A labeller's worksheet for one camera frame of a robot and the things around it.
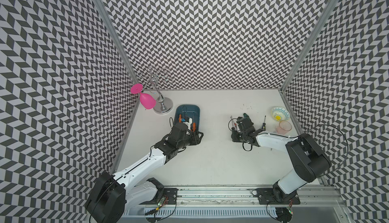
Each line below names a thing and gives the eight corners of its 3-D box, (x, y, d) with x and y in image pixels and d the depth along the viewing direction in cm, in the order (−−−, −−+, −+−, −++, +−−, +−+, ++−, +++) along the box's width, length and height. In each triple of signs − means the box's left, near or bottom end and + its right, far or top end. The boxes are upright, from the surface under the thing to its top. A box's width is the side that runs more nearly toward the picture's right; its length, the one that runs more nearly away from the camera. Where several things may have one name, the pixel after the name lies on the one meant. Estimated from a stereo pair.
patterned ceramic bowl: (273, 121, 102) (275, 117, 98) (269, 110, 108) (271, 106, 104) (288, 121, 102) (291, 117, 98) (283, 110, 108) (286, 106, 104)
